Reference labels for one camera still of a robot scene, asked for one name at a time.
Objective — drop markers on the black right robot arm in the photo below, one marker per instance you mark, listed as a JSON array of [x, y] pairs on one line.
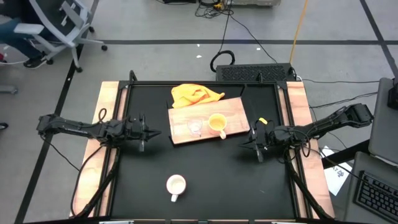
[[329, 123]]

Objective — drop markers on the peach plastic mug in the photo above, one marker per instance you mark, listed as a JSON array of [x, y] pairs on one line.
[[217, 122]]

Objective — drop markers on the grey laptop with black keyboard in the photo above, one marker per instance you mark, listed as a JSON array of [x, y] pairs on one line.
[[376, 196]]

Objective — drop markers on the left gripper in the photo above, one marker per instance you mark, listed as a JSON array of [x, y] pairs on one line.
[[133, 129]]

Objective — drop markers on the grey flat panel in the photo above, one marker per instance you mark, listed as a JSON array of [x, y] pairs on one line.
[[384, 124]]

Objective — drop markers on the yellow tag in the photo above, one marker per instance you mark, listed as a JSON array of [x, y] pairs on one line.
[[263, 120]]

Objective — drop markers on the wooden cutting board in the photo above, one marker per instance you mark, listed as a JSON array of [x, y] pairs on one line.
[[234, 115]]

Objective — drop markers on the orange cloth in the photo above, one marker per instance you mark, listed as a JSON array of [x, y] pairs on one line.
[[192, 95]]

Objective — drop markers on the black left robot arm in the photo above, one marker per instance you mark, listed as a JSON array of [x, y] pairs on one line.
[[77, 129]]

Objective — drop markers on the white paper sheet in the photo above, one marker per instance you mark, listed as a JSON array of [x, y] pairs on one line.
[[337, 177]]

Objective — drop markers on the wooden table side board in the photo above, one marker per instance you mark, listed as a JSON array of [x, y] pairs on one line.
[[107, 93], [298, 99]]

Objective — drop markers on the black box device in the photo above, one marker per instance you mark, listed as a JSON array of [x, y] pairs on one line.
[[392, 93]]

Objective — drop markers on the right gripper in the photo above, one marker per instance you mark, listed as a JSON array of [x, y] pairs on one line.
[[267, 137]]

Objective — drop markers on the clear glass cup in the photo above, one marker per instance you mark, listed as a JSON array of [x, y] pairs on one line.
[[195, 127]]

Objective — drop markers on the black computer box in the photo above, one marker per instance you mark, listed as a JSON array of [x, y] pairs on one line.
[[255, 73]]

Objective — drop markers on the person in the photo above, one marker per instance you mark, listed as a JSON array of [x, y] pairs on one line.
[[15, 40]]

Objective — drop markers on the grey white patterned mug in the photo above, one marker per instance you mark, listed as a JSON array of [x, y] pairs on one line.
[[176, 185]]

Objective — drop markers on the grey office chair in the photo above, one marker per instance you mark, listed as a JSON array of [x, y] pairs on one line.
[[56, 21]]

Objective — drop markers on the black aluminium table frame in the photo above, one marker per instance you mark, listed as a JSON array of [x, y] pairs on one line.
[[155, 82]]

